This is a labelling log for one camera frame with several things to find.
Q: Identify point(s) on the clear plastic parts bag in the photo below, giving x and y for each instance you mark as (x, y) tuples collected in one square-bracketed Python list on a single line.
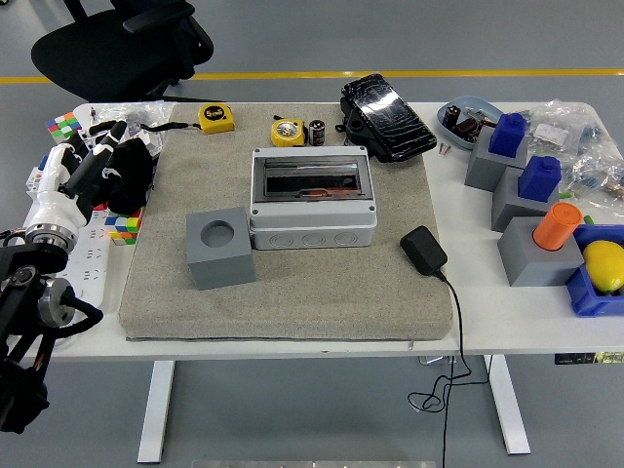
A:
[(599, 175), (560, 127)]

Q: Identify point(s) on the small colourful puzzle cube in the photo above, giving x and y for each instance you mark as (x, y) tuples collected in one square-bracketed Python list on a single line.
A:
[(124, 226)]

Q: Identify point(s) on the thin metal pen tool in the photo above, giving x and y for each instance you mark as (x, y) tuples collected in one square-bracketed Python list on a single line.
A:
[(92, 116)]

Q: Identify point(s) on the black table control panel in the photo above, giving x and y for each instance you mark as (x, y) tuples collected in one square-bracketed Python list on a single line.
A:
[(585, 359)]

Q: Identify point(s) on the grey junction box with lid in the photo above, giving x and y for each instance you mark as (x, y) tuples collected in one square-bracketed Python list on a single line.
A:
[(312, 229)]

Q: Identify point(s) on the orange cylinder battery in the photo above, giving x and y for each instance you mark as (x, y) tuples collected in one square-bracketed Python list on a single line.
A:
[(556, 229), (341, 191)]

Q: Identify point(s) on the white circuit breaker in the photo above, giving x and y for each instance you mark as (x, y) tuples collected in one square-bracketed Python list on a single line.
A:
[(33, 183)]

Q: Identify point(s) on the black cloth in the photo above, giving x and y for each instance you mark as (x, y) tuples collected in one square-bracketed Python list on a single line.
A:
[(131, 175)]

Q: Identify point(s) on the black shiny wrapped case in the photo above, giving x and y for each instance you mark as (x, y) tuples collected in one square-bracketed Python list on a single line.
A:
[(390, 117)]

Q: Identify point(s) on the black cylinder capacitor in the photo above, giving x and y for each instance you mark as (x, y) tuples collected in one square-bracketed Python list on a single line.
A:
[(317, 132), (452, 114)]

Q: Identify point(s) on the white table leg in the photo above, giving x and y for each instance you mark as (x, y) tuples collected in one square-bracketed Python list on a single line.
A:
[(509, 409), (156, 409)]

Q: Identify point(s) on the blue-grey oval dish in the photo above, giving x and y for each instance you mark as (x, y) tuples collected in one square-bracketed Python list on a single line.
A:
[(475, 103)]

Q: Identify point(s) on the black power adapter plug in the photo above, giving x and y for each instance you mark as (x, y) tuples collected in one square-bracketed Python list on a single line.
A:
[(423, 251)]

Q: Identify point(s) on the blue plastic bin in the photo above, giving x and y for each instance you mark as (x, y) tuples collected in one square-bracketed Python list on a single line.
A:
[(585, 297)]

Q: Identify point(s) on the black office chair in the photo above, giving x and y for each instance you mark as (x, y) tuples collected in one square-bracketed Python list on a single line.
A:
[(107, 53)]

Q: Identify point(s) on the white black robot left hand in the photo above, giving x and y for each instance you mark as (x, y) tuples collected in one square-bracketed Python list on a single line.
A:
[(56, 185)]

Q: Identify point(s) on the brown capacitors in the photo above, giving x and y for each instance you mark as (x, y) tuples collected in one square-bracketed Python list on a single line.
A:
[(465, 128)]

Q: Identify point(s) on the yellow toy fruit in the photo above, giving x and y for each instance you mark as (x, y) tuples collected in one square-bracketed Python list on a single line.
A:
[(604, 265)]

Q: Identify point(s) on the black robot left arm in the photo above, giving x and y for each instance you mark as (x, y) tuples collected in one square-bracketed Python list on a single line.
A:
[(19, 283)]

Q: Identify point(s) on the blue bottle-shaped block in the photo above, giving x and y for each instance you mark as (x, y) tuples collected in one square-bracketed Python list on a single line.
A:
[(507, 136), (538, 180)]

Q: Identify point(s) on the large colourful puzzle cube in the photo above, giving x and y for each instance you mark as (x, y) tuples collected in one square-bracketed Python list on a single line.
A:
[(61, 124)]

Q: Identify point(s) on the grey-brown mat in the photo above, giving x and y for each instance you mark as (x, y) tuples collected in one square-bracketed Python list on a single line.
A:
[(317, 302)]

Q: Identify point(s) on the white power strip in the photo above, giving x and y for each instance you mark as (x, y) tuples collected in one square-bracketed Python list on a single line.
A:
[(90, 263)]

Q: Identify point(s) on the clear bag with small parts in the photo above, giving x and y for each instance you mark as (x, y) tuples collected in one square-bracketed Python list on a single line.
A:
[(141, 114)]

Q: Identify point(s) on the yellow square tape measure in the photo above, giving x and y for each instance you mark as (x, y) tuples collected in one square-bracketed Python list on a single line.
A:
[(214, 117)]

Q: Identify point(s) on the grey square holder block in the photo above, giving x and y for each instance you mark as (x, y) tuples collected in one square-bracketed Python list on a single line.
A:
[(526, 263), (480, 168), (507, 205), (219, 268)]

